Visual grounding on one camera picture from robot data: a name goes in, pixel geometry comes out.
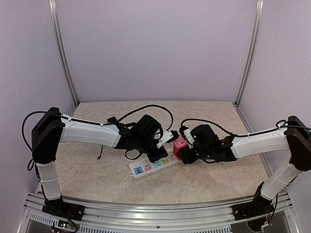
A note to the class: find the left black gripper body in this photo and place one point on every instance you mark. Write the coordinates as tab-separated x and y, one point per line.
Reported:
144	145

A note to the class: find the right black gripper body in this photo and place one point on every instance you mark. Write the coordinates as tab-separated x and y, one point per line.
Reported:
204	153

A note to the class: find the pink square adapter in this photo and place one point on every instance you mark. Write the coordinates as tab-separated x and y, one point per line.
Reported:
180	143

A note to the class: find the red cube socket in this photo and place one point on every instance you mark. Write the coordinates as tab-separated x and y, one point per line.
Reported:
176	149

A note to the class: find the white power strip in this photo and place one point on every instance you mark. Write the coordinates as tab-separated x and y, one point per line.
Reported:
144	168

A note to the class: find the black charger plug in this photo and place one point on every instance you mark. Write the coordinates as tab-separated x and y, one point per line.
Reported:
111	119

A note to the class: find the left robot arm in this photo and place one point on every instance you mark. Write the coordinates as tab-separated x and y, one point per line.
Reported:
54	128

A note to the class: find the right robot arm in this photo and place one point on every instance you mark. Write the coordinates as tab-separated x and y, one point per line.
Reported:
287	135

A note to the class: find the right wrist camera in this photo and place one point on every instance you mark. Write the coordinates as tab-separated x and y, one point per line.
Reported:
185	132

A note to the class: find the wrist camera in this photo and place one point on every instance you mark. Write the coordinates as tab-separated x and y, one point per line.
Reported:
185	132
167	137

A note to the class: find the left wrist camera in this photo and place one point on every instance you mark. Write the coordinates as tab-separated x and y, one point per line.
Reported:
167	137

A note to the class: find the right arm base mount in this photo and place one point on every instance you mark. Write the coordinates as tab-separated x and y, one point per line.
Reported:
252	208

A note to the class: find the aluminium front rail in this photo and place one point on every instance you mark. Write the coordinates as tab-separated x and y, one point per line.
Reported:
156	217

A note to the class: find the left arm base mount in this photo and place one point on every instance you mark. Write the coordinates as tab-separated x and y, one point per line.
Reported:
63	209

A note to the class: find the right aluminium frame post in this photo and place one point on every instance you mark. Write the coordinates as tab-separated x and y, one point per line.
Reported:
251	52

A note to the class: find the aluminium frame post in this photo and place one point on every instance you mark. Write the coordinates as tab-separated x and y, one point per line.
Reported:
61	51
251	52

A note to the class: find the left aluminium frame post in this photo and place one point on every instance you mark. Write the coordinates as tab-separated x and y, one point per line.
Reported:
61	51

